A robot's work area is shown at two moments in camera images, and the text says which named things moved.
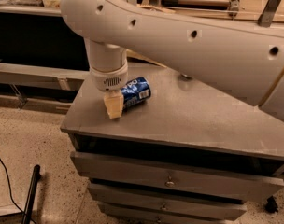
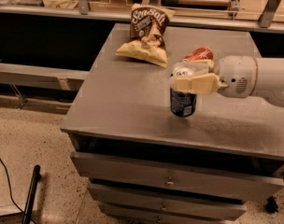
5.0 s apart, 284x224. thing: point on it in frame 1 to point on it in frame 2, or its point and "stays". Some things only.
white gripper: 109,79 to 236,75
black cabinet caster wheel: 271,205 stays
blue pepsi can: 134,91 to 182,104
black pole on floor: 35,176 stays
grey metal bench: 42,89 stays
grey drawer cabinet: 189,154 stays
